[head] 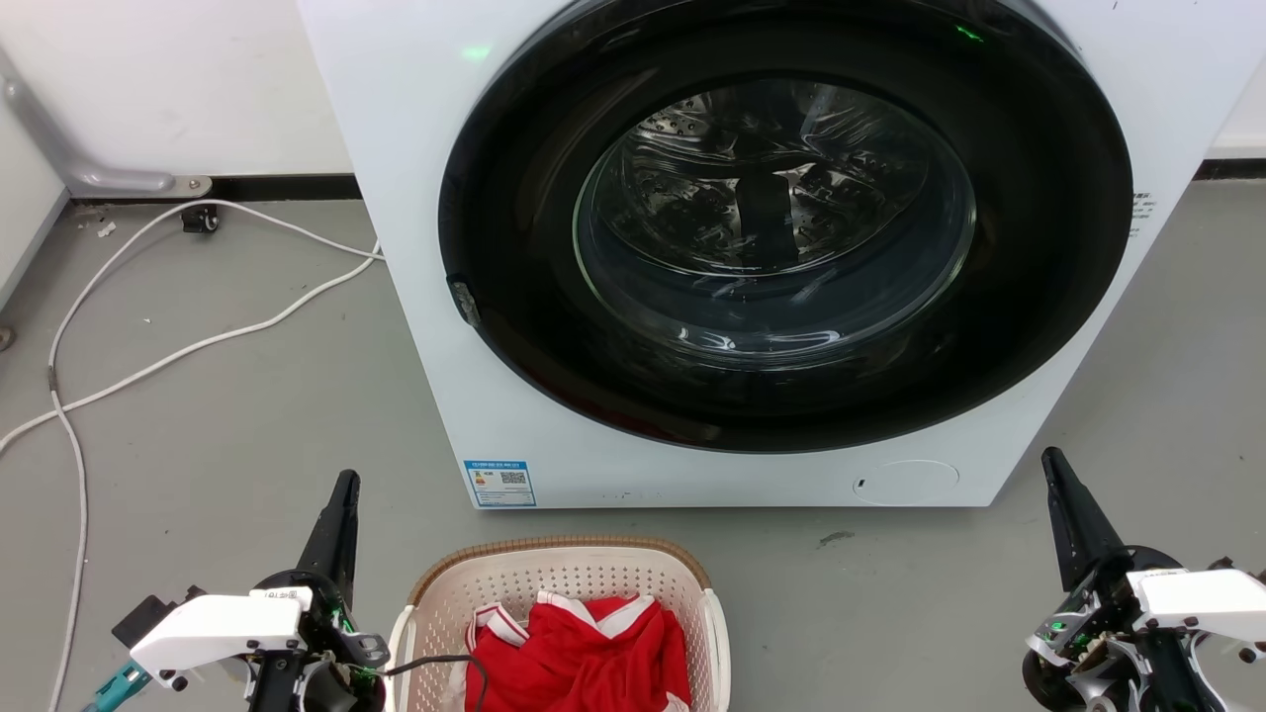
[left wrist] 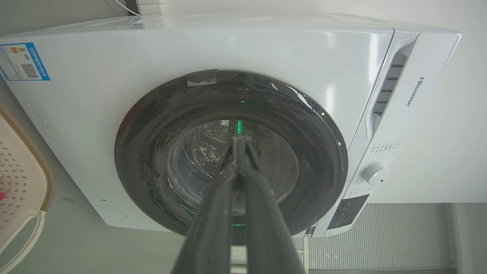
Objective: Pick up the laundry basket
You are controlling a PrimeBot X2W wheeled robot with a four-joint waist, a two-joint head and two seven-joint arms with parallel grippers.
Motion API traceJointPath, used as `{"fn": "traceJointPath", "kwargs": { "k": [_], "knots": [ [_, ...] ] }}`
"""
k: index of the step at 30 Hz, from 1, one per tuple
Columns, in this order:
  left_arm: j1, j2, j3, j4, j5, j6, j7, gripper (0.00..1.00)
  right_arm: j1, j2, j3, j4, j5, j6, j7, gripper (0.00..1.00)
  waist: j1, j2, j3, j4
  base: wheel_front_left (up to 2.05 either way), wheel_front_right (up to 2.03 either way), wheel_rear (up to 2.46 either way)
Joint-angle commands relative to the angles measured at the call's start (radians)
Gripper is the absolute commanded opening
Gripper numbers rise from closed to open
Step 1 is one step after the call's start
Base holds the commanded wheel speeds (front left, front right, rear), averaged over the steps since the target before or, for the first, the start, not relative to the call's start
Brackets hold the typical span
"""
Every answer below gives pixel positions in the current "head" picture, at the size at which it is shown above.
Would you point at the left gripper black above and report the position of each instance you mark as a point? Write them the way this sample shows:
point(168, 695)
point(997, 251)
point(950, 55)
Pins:
point(326, 633)

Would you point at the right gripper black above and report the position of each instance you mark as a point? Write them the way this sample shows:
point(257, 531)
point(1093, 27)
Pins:
point(1098, 643)

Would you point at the white woven laundry basket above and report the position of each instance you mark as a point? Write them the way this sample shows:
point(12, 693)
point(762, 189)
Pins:
point(564, 569)

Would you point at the blue energy label sticker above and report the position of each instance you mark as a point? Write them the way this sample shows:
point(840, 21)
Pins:
point(499, 484)

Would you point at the round white filter cover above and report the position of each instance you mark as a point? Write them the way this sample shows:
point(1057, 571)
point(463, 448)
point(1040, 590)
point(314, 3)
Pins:
point(905, 482)

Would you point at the red garment with white trim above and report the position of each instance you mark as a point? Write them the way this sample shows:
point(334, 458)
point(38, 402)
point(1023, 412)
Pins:
point(584, 658)

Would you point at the small printed text sticker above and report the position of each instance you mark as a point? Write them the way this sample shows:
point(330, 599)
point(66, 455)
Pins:
point(1141, 213)

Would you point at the small black floor caster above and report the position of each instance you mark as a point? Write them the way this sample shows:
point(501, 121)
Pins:
point(200, 220)

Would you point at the black round washer door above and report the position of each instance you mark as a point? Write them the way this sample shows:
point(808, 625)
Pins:
point(524, 198)

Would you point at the white front-load washing machine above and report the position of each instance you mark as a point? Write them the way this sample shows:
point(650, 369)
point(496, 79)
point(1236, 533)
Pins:
point(415, 148)

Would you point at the steel washer drum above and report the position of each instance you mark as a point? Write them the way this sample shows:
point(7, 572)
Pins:
point(771, 198)

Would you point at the grey drain pipe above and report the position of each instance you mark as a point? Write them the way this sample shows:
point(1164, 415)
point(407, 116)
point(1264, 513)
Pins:
point(59, 148)

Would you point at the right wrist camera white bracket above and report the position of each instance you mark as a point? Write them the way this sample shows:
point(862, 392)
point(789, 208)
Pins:
point(1202, 598)

